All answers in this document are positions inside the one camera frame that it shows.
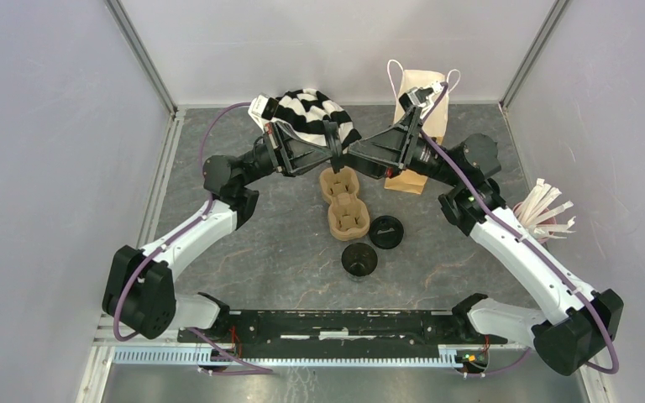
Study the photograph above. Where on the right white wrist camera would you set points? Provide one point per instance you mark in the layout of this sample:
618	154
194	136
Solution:
425	97

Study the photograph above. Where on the black white striped cloth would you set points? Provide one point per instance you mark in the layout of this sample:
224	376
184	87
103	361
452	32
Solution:
305	108

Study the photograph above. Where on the brown paper bag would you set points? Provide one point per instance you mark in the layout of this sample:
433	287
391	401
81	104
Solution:
435	119

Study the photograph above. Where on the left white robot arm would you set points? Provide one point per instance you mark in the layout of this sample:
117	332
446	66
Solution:
140	291

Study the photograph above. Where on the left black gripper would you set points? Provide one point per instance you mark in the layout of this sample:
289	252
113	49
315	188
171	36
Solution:
286	150

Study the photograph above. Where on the brown cardboard cup carrier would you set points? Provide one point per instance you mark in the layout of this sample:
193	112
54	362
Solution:
348	216

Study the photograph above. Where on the pink straw holder cup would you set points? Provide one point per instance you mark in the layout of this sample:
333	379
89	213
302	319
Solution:
538	225

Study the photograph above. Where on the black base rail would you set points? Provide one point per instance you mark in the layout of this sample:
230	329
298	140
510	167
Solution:
344	334

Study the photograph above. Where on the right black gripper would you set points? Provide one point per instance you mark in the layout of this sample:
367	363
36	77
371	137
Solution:
402	136

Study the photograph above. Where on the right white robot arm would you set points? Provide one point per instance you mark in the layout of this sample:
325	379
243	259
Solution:
574	324

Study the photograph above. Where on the black coffee cup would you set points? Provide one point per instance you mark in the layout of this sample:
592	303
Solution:
359	260

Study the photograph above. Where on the left aluminium frame post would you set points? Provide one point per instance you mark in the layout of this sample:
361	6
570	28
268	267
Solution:
141	54

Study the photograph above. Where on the white wrapped straws bundle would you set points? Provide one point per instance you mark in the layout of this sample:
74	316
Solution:
543	195

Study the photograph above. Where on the right aluminium frame post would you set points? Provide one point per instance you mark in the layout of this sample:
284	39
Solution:
549	24

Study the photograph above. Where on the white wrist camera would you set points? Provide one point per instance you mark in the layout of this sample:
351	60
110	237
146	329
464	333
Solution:
262	109
425	97

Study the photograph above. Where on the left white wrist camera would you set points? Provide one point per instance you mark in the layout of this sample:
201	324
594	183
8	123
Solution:
262	109

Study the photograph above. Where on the aluminium frame post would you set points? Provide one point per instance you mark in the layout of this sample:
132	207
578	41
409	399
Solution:
549	24
141	54

